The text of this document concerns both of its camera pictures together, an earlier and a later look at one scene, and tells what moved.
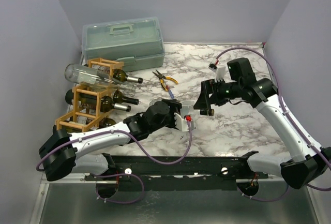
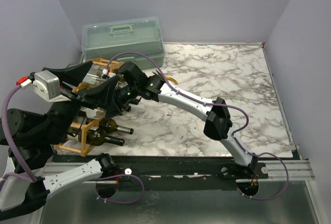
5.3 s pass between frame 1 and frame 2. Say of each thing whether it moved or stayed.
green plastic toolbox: stayed
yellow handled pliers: stayed
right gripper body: moved
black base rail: stayed
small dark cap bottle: moved
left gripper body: moved
